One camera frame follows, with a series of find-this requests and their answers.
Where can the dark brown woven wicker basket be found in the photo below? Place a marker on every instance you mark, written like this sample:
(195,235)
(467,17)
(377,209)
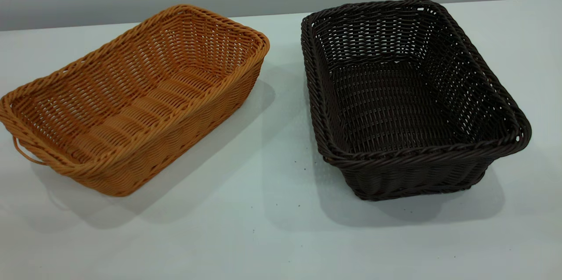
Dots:
(395,104)

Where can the tan woven wicker basket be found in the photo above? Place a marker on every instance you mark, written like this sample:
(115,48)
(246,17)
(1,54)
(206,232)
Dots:
(131,109)

